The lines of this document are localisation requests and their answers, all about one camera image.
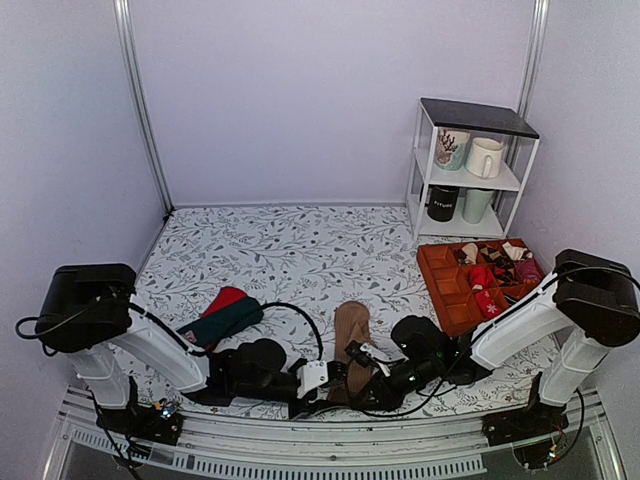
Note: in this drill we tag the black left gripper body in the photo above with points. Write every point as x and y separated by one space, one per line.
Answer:
247 391

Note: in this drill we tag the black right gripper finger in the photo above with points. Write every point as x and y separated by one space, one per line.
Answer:
355 352
376 395

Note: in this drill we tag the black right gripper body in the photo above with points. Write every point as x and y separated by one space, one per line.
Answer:
427 371

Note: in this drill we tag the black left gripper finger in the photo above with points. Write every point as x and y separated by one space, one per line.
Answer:
337 374
301 409

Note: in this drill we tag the tan ribbed sock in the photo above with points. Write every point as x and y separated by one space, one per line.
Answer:
351 323

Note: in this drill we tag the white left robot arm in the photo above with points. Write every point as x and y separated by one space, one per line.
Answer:
90 308

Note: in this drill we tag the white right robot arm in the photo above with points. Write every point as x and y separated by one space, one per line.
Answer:
593 297

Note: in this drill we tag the red and green sock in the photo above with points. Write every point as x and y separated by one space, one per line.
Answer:
231 312

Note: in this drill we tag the red snowflake sock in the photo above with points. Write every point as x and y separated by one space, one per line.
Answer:
491 302

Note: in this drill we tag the orange wooden divider tray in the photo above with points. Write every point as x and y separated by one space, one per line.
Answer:
448 285

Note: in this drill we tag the red rolled sock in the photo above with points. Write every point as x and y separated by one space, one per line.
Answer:
481 277

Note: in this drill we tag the floral patterned table mat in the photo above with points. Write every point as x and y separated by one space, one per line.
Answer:
316 258

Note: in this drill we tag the beige patterned sock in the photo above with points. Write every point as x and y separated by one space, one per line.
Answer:
467 254

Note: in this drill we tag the brown argyle sock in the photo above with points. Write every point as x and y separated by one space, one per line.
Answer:
502 266

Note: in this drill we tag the purple rolled sock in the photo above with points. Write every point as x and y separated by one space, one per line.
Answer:
528 271

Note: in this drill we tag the black mug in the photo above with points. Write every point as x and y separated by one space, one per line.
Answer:
442 202

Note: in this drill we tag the pale green cup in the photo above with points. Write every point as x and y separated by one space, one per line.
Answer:
475 204

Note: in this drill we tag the white metal shelf rack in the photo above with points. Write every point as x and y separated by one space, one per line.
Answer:
504 125

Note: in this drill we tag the white ceramic mug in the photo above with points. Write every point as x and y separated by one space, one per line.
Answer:
484 158

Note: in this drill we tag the coral pattern mug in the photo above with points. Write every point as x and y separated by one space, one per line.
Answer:
451 148

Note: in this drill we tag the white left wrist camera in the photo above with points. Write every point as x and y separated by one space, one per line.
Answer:
310 376

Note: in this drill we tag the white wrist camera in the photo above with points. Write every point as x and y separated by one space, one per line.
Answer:
380 359
310 376

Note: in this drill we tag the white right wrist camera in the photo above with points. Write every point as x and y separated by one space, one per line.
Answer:
380 359

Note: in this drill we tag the aluminium front rail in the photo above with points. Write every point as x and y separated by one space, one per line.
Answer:
214 446

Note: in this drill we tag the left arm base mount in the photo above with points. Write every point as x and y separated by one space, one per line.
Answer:
140 422

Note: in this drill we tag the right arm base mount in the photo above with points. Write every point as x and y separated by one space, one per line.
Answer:
532 420

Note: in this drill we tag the right aluminium corner post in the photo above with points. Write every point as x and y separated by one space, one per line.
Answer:
533 56

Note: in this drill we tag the aluminium corner post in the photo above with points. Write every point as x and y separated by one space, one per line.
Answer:
127 42
533 56

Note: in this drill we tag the left aluminium corner post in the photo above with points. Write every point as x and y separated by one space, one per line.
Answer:
127 42

